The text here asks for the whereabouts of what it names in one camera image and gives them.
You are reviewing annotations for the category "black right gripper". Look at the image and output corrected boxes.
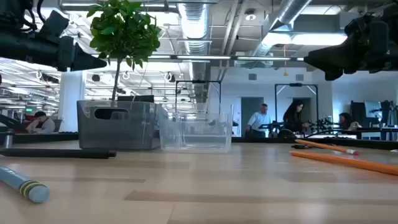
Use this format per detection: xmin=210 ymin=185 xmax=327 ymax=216
xmin=303 ymin=20 xmax=398 ymax=82

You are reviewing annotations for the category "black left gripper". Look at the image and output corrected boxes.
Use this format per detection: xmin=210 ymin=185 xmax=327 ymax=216
xmin=0 ymin=30 xmax=108 ymax=73

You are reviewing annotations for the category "grey translucent plastic bin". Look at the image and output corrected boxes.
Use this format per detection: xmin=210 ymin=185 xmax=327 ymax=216
xmin=76 ymin=99 xmax=161 ymax=151

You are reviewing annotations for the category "orange pencil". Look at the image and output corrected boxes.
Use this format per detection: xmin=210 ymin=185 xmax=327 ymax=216
xmin=294 ymin=138 xmax=361 ymax=156
xmin=290 ymin=150 xmax=398 ymax=177

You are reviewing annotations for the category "matte black pen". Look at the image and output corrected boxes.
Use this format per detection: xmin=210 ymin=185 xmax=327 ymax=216
xmin=0 ymin=148 xmax=118 ymax=160

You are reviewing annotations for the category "clear plastic bin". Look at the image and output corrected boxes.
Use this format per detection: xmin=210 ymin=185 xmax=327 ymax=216
xmin=158 ymin=104 xmax=234 ymax=153

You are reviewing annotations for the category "light blue pencil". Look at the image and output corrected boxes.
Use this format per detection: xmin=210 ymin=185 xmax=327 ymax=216
xmin=0 ymin=166 xmax=50 ymax=204

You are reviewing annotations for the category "white building column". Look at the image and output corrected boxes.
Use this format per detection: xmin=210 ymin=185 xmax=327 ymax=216
xmin=58 ymin=70 xmax=85 ymax=133

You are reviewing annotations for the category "green potted plant black pot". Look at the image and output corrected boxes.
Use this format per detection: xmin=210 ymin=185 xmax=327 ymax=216
xmin=86 ymin=0 xmax=162 ymax=121

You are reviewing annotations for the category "person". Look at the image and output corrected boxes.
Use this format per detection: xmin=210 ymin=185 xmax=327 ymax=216
xmin=25 ymin=111 xmax=56 ymax=134
xmin=244 ymin=103 xmax=272 ymax=138
xmin=338 ymin=112 xmax=363 ymax=131
xmin=282 ymin=100 xmax=310 ymax=135

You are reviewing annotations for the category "dark background monitor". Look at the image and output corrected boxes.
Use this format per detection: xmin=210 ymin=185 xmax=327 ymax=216
xmin=117 ymin=95 xmax=155 ymax=103

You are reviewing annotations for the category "grey green door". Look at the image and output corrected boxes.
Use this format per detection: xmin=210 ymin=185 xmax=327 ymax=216
xmin=241 ymin=96 xmax=264 ymax=138

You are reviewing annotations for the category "black camera gantry frame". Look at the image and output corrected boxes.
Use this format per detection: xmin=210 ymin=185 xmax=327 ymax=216
xmin=274 ymin=83 xmax=319 ymax=125
xmin=175 ymin=80 xmax=222 ymax=116

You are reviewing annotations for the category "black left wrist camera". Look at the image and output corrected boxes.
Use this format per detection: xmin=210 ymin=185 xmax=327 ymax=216
xmin=39 ymin=10 xmax=70 ymax=40

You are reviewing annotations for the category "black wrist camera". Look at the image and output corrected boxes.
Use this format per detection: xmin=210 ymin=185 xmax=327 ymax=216
xmin=344 ymin=14 xmax=374 ymax=40
xmin=39 ymin=10 xmax=70 ymax=40

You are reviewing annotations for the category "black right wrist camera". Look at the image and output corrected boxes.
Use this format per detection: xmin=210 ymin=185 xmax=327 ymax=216
xmin=344 ymin=14 xmax=374 ymax=40

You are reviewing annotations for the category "silver ventilation duct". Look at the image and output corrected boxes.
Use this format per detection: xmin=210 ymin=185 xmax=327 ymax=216
xmin=251 ymin=0 xmax=312 ymax=57
xmin=177 ymin=2 xmax=212 ymax=82

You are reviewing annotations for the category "black aluminium table frame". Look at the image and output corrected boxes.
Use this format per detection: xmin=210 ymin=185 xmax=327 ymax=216
xmin=0 ymin=132 xmax=398 ymax=151

